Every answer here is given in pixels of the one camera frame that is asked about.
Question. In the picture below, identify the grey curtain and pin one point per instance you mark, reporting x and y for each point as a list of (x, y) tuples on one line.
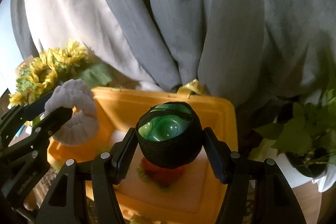
[(247, 51)]

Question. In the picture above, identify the black green ball toy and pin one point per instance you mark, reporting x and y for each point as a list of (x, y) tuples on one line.
[(169, 135)]

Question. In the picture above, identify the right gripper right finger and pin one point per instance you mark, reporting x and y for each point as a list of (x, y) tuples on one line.
[(274, 200)]

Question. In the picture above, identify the potted plant white pot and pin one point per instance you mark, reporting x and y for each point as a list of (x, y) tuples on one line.
[(301, 139)]

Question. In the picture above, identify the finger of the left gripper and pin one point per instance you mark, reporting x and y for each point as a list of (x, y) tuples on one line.
[(40, 135), (13, 119)]

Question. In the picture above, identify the white fluffy soft toy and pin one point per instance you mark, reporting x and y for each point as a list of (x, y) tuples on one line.
[(83, 124)]

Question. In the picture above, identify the orange plastic storage crate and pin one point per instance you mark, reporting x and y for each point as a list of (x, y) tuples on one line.
[(120, 109)]

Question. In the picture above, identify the patterned paisley table rug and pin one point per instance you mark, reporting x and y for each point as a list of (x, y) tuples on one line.
[(65, 200)]

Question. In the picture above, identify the beige curtain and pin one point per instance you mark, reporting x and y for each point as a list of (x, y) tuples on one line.
[(53, 23)]

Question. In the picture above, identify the red pompom ball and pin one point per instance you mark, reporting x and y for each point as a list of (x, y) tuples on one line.
[(162, 177)]

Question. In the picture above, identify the sunflower bouquet in vase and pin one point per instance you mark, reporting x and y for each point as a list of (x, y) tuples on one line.
[(55, 66)]

